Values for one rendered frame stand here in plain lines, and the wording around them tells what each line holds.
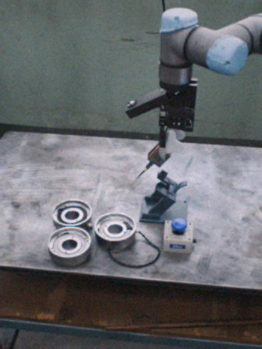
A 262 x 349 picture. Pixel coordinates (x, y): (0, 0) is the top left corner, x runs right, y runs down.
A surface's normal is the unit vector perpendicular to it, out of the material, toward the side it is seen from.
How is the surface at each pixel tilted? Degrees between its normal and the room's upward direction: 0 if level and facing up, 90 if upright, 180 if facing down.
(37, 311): 0
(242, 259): 0
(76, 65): 90
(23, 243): 0
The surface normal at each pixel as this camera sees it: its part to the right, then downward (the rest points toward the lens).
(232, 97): -0.11, 0.60
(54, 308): 0.00, -0.79
